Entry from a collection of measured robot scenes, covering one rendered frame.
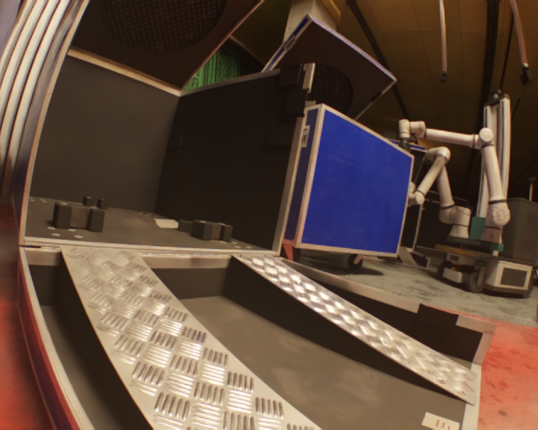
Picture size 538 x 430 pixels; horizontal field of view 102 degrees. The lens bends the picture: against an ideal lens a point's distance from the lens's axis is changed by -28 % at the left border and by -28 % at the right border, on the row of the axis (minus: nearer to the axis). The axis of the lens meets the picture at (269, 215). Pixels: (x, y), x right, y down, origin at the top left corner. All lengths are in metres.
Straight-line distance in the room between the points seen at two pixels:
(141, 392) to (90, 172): 1.45
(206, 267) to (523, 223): 2.55
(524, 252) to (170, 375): 2.80
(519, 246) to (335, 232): 1.74
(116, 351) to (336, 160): 1.53
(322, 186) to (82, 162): 1.31
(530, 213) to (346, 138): 1.86
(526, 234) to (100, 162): 3.18
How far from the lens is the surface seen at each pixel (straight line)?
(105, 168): 1.74
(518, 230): 2.82
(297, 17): 3.88
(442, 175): 3.00
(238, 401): 0.41
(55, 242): 0.70
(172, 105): 1.94
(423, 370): 0.73
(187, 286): 0.87
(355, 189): 1.87
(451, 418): 0.65
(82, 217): 0.89
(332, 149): 1.71
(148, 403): 0.37
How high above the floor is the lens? 0.33
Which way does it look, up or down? 1 degrees down
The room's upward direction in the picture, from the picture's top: 11 degrees clockwise
